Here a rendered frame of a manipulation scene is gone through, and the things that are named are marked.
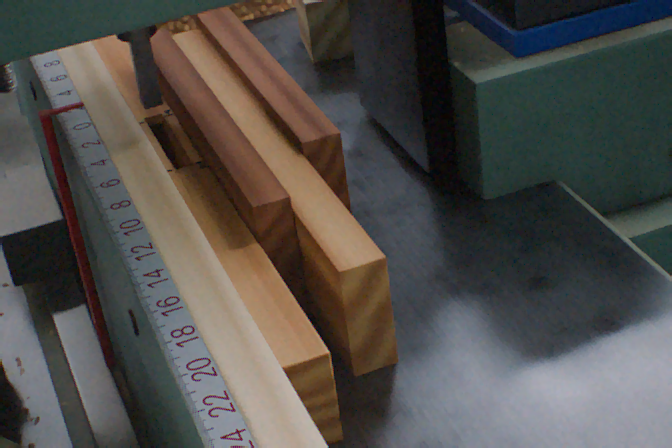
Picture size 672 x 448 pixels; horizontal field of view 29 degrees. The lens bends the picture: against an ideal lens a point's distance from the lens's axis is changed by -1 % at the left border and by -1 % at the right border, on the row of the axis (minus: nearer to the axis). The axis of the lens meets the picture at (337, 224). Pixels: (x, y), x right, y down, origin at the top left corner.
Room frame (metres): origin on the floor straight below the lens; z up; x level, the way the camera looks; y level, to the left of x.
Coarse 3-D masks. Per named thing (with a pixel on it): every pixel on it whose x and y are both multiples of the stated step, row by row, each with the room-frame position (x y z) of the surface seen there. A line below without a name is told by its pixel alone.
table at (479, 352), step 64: (320, 64) 0.68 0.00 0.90; (384, 192) 0.53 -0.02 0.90; (448, 192) 0.52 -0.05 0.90; (512, 192) 0.51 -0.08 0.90; (448, 256) 0.47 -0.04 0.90; (512, 256) 0.46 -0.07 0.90; (576, 256) 0.45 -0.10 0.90; (640, 256) 0.44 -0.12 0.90; (448, 320) 0.42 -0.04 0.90; (512, 320) 0.41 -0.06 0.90; (576, 320) 0.41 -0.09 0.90; (640, 320) 0.40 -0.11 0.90; (384, 384) 0.39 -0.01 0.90; (448, 384) 0.38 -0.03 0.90; (512, 384) 0.37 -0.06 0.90; (576, 384) 0.37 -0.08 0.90; (640, 384) 0.36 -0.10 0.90
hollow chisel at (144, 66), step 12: (132, 48) 0.55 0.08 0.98; (144, 48) 0.55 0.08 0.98; (132, 60) 0.55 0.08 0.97; (144, 60) 0.55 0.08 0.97; (144, 72) 0.55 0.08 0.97; (156, 72) 0.55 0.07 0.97; (144, 84) 0.55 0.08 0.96; (156, 84) 0.55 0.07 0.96; (144, 96) 0.55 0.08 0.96; (156, 96) 0.55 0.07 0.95
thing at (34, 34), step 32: (0, 0) 0.50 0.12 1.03; (32, 0) 0.51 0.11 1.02; (64, 0) 0.51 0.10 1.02; (96, 0) 0.52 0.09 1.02; (128, 0) 0.52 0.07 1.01; (160, 0) 0.52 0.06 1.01; (192, 0) 0.53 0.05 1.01; (224, 0) 0.53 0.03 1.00; (0, 32) 0.50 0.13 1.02; (32, 32) 0.51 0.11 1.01; (64, 32) 0.51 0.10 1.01; (96, 32) 0.51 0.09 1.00; (128, 32) 0.54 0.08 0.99; (0, 64) 0.50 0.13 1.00
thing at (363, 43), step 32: (352, 0) 0.60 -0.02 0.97; (384, 0) 0.56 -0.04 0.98; (416, 0) 0.53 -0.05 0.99; (352, 32) 0.61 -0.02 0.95; (384, 32) 0.56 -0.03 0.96; (416, 32) 0.53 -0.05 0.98; (384, 64) 0.57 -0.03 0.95; (416, 64) 0.53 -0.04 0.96; (448, 64) 0.53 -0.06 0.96; (384, 96) 0.57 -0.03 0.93; (416, 96) 0.53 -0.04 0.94; (448, 96) 0.53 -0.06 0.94; (384, 128) 0.58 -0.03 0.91; (416, 128) 0.54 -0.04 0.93; (448, 128) 0.53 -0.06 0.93; (416, 160) 0.54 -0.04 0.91; (448, 160) 0.53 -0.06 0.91
